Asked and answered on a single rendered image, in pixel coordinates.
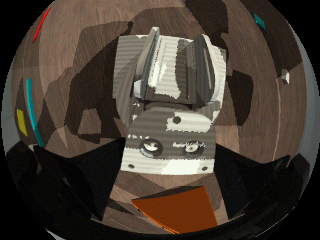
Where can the yellow flat rectangular plate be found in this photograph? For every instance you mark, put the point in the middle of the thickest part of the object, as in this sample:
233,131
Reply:
21,122

